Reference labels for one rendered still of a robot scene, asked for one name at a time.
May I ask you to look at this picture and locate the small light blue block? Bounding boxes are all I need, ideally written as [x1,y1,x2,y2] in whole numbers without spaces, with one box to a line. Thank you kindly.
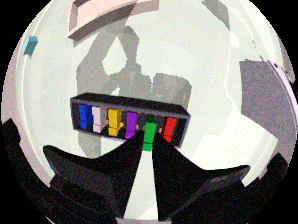
[23,35,39,56]

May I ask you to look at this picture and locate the purple fuse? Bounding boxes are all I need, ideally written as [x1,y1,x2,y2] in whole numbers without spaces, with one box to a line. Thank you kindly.
[126,111,138,139]

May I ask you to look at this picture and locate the red fuse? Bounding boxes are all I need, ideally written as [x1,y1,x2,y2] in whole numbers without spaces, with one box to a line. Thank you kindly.
[161,116,176,143]

